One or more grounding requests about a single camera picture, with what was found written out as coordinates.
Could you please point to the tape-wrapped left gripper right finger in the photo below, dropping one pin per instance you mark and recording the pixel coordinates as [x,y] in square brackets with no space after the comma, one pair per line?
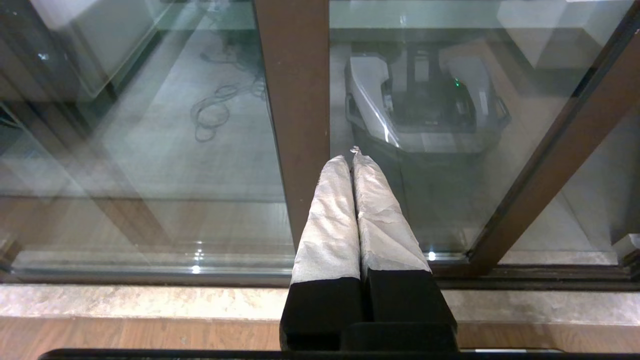
[385,225]

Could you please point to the brown framed sliding glass door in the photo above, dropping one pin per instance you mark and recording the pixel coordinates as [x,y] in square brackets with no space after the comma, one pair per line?
[565,145]

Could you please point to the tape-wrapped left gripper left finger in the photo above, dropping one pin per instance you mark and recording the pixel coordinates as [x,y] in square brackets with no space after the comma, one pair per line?
[327,225]

